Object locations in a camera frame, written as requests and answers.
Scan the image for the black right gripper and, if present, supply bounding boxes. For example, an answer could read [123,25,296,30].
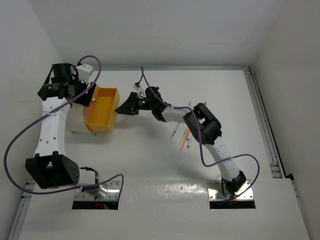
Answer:
[116,92,155,116]

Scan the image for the cylindrical beige drawer container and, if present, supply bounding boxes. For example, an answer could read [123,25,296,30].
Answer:
[66,86,120,134]

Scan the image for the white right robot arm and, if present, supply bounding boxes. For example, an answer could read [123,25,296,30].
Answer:
[115,86,247,196]

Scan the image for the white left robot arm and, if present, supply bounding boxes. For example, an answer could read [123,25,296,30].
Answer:
[25,63,96,189]

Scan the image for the blue clear pen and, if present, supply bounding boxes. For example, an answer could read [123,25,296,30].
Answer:
[169,122,181,141]

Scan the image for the yellow clear pen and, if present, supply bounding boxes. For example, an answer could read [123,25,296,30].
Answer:
[179,126,189,145]

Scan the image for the purple cap white pen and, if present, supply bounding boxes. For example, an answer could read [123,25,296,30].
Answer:
[187,135,193,148]

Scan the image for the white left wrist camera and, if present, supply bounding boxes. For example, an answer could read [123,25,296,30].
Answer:
[76,64,94,84]

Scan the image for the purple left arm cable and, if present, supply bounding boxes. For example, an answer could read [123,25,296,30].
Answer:
[3,55,125,195]

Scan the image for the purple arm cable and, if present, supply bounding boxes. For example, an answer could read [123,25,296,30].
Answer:
[3,55,125,195]
[140,65,260,202]

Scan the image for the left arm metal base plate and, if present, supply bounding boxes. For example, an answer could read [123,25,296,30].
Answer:
[73,180,121,202]

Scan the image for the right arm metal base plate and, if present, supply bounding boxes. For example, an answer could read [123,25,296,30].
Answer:
[207,180,255,202]

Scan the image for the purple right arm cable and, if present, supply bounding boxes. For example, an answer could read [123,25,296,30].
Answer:
[140,65,260,202]

